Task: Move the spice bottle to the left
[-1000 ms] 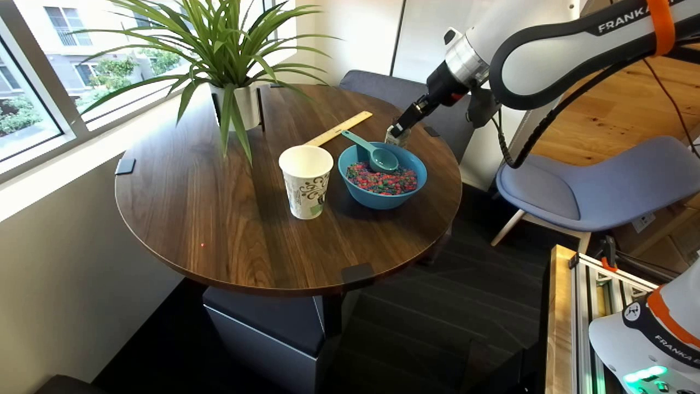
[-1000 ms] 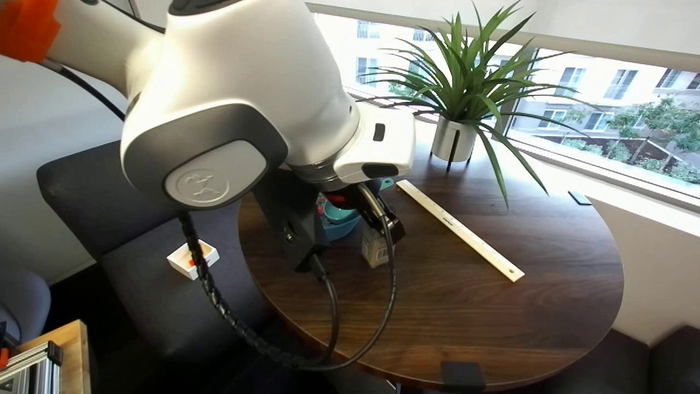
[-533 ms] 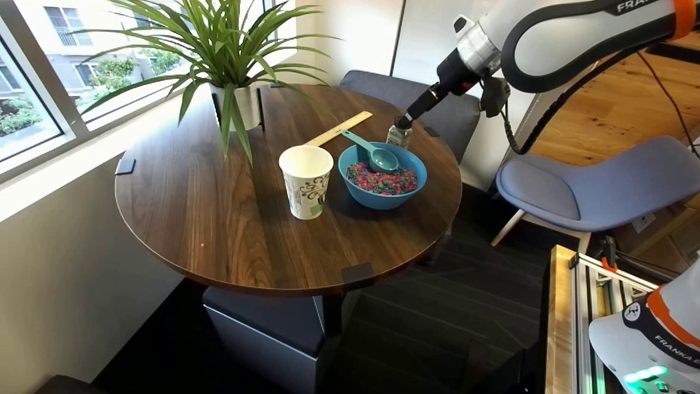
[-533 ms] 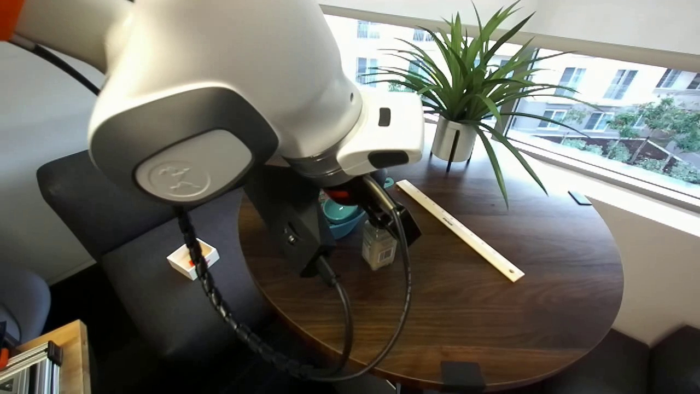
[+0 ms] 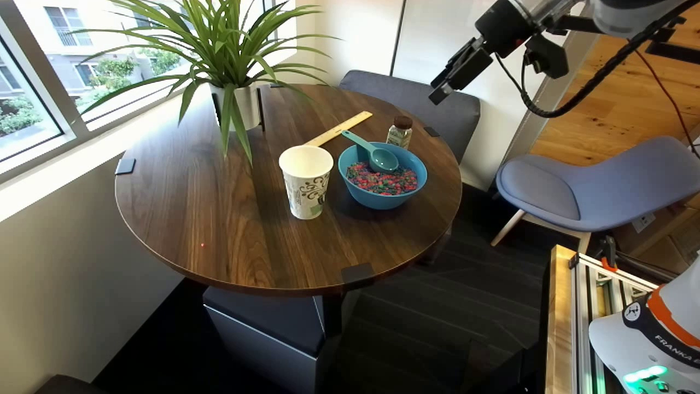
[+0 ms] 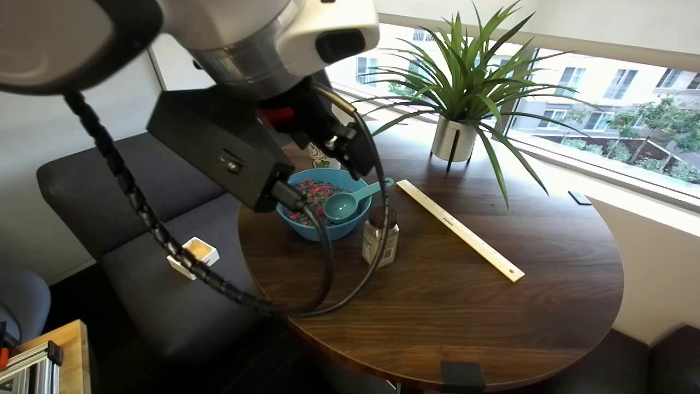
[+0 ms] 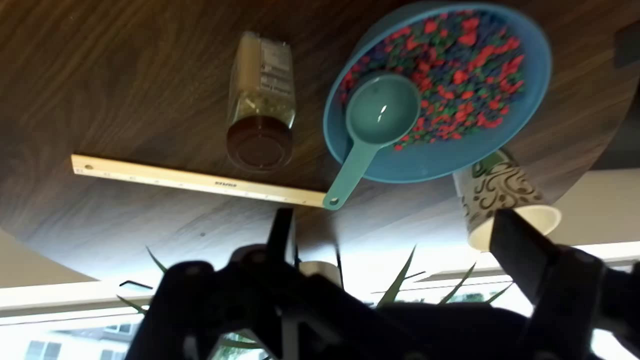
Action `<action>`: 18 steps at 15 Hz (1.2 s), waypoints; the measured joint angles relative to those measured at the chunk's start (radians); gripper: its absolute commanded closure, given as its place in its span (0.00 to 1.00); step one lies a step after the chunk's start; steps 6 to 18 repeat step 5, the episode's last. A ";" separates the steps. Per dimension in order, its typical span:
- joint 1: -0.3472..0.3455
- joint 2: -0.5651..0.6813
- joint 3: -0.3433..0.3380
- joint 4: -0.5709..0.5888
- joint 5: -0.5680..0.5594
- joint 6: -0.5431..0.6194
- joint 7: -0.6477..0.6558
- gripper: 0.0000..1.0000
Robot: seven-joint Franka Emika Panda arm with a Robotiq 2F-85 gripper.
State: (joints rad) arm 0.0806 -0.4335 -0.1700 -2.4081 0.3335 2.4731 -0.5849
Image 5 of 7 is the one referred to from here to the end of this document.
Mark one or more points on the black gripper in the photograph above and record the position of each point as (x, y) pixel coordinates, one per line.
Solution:
(503, 25)

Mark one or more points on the small glass spice bottle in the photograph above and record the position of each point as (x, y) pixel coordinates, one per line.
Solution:
(398, 134)

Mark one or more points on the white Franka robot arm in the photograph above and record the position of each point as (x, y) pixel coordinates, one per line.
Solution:
(634, 11)

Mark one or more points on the dark grey upholstered bench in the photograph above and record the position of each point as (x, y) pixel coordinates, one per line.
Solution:
(439, 109)

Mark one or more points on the teal plastic scoop spoon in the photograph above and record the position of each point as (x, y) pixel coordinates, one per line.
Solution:
(384, 158)

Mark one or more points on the light wooden ruler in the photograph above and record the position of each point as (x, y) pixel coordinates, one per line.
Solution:
(342, 130)

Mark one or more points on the blue bowl with sprinkles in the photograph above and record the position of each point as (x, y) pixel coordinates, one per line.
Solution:
(380, 199)

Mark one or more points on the light blue shell chair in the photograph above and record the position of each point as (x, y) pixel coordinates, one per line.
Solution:
(605, 188)

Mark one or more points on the white patterned paper cup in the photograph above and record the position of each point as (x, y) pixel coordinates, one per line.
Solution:
(306, 188)

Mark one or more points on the white plant pot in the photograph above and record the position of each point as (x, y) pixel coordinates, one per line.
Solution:
(248, 106)

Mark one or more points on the green leafy plant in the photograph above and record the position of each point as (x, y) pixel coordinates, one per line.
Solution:
(220, 45)

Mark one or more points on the round dark wooden table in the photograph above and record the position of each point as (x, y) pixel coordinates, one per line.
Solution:
(220, 219)

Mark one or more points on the grey box ottoman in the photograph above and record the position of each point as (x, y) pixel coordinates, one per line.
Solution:
(254, 341)

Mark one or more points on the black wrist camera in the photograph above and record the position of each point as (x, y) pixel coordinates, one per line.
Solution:
(546, 57)

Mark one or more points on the aluminium profile frame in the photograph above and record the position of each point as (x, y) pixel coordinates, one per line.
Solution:
(560, 319)

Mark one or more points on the grey window frame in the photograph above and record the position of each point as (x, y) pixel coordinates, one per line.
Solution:
(57, 87)

